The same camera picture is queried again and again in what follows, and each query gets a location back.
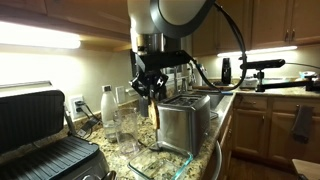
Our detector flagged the clear plastic bottle dark cap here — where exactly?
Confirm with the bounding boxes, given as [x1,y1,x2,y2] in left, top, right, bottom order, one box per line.
[100,84,120,144]

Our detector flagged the stainless steel toaster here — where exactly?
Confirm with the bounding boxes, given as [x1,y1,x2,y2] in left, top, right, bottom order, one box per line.
[156,93,212,157]

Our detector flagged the thin under-cabinet light strip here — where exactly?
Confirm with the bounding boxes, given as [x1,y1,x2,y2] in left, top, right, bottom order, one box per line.
[216,45,298,58]

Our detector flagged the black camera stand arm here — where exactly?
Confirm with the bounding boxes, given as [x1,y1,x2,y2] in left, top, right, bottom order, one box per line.
[254,69,320,94]

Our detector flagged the clear glass baking dish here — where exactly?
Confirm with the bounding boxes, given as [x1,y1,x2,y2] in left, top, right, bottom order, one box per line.
[127,141,194,180]

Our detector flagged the tall clear glass cup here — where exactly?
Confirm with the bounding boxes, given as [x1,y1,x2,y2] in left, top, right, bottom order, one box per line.
[114,107,140,158]

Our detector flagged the curved metal appliance handle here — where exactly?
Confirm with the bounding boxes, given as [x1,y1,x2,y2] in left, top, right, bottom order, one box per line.
[210,139,224,180]

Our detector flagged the tall black bottle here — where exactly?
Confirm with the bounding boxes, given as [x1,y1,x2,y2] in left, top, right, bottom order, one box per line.
[221,57,233,85]

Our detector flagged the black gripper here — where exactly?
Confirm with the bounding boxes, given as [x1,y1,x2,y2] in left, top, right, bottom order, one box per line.
[129,69,170,118]

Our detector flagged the black robot cable hose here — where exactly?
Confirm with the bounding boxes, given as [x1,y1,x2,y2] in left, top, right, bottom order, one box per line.
[188,1,249,93]

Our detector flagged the metal sink faucet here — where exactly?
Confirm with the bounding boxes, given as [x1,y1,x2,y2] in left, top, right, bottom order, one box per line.
[172,66,188,94]

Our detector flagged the white wall outlet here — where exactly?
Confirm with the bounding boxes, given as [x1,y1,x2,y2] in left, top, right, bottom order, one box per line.
[69,94,86,121]

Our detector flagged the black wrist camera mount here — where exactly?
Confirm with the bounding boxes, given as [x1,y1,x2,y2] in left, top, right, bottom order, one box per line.
[134,49,195,73]

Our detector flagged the black plug with cable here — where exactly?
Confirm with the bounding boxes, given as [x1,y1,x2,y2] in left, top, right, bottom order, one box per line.
[74,99,103,139]

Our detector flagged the light wooden table corner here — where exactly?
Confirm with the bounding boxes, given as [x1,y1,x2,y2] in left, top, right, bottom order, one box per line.
[291,158,320,180]

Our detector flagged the wooden lower cabinets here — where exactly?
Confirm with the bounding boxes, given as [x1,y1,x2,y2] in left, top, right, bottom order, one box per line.
[219,94,320,165]

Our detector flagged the wooden upper cabinets with handles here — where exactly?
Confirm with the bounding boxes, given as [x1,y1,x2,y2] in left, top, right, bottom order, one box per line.
[191,0,320,57]

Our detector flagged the kitchen sink basin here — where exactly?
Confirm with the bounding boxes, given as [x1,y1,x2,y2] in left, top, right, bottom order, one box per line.
[191,88,228,120]

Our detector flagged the white light switch plate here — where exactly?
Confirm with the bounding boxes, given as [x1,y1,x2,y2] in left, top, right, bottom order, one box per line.
[114,85,127,104]

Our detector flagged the wooden upper cabinet above grill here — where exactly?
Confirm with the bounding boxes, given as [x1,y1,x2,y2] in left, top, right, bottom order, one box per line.
[0,0,133,52]

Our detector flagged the black stereo camera bar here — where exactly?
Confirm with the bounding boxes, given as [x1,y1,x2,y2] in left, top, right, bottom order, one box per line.
[239,58,287,71]

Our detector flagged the dark hanging towel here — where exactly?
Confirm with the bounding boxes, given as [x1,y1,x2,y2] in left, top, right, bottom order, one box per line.
[290,104,314,144]

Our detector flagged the long under-cabinet light strip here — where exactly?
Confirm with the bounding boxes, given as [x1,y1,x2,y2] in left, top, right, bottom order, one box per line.
[0,21,82,50]

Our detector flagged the black contact grill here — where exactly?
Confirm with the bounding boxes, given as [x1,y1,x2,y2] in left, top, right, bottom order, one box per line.
[0,80,111,180]

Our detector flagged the toasted bread slice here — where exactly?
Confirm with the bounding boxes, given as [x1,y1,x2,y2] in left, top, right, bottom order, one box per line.
[148,98,161,130]

